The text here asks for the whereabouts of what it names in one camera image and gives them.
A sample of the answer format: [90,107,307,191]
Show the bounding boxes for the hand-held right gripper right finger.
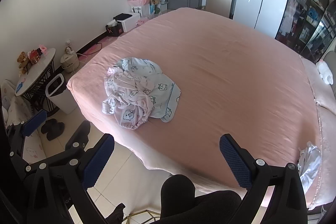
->
[220,134,307,224]

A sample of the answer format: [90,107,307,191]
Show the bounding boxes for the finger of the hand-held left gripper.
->
[23,120,91,174]
[5,109,48,159]

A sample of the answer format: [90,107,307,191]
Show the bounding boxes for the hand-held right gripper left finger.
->
[26,133,115,224]

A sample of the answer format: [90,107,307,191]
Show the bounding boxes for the pink printed pajama pants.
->
[102,67,158,130]

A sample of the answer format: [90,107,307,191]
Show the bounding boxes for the light blue printed pajama top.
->
[115,57,182,123]

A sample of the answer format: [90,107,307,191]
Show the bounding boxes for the black slipper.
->
[41,119,57,134]
[46,122,65,141]

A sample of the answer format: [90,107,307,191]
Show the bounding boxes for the white trash bin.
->
[45,73,79,114]

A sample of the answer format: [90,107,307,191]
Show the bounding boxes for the round white side table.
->
[14,48,61,111]

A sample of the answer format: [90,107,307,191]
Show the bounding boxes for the brown teddy bear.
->
[17,51,33,75]

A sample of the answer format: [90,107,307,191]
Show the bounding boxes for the person's black trouser legs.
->
[105,174,243,224]

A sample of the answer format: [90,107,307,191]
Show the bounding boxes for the red gift box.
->
[28,49,42,65]

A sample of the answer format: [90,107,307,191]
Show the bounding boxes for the beige rice cooker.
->
[60,52,80,73]

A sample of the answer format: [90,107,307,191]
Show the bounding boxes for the white plastic bag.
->
[297,142,322,195]

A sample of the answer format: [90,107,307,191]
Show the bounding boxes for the pink bed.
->
[66,7,336,211]

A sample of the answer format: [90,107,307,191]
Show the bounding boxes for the black box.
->
[105,23,124,37]

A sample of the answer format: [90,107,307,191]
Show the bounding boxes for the white storage box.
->
[115,13,142,32]

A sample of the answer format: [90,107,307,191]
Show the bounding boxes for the white plush toy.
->
[316,60,334,85]

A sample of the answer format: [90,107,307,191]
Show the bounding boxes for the white paper bag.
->
[130,5,143,17]

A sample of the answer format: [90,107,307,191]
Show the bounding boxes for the grey padded headboard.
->
[322,51,336,98]

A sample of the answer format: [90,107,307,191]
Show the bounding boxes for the pink gift bag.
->
[127,0,151,8]

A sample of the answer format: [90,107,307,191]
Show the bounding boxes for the black oval standing mirror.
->
[301,0,336,62]

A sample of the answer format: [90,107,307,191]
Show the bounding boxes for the black glass cabinet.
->
[274,0,336,56]

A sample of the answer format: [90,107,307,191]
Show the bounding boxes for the gold wire stool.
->
[123,210,168,224]

